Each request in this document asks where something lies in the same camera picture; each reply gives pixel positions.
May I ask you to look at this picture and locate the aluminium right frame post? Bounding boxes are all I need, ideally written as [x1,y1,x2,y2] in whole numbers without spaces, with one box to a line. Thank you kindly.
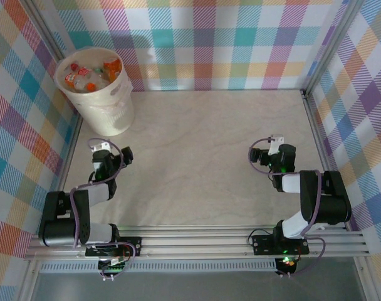
[301,0,367,98]

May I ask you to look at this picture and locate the aluminium left table rail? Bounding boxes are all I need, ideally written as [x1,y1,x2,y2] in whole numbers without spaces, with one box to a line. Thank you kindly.
[61,117,83,201]

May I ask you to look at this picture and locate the clear bottle red label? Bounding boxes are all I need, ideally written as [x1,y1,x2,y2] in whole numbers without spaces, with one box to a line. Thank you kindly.
[70,63,99,82]

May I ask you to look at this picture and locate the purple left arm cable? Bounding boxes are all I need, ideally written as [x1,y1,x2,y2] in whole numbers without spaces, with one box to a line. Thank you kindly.
[70,137,138,280]

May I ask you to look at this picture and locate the aluminium left frame post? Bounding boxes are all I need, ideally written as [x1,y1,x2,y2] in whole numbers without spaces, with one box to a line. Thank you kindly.
[24,0,61,63]

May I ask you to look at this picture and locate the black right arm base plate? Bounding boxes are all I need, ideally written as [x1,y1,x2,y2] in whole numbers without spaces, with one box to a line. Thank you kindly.
[251,233,310,256]

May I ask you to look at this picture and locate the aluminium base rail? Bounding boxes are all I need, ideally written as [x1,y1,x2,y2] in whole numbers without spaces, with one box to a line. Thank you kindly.
[24,224,372,261]

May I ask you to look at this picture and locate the grey slotted cable duct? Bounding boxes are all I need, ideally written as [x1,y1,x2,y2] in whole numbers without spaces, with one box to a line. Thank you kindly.
[39,261,278,273]

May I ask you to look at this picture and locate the clear bottle with green band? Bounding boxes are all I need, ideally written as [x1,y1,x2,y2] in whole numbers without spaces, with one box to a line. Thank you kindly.
[91,66,112,85]

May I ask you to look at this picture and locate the cream plastic bin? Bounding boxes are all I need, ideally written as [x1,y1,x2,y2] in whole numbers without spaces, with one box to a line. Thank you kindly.
[54,46,135,137]

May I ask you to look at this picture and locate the aluminium frame post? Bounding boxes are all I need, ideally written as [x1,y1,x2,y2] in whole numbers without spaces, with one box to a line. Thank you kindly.
[301,0,367,98]
[24,0,61,63]

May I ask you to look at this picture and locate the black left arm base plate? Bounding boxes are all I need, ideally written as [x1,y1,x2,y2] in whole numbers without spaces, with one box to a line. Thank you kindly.
[85,235,143,258]

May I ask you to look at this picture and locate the aluminium right table rail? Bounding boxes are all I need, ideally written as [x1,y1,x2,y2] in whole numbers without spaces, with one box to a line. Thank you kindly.
[301,90,334,172]

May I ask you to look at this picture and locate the aluminium table rail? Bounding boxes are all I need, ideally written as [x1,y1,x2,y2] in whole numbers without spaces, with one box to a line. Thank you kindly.
[61,117,83,201]
[301,90,334,172]

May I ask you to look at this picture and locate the green terminal block board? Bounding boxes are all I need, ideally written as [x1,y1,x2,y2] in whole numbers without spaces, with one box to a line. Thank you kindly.
[98,263,128,274]

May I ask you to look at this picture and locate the grey metal panel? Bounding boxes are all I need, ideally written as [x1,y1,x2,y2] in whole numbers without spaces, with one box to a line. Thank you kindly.
[30,271,367,301]

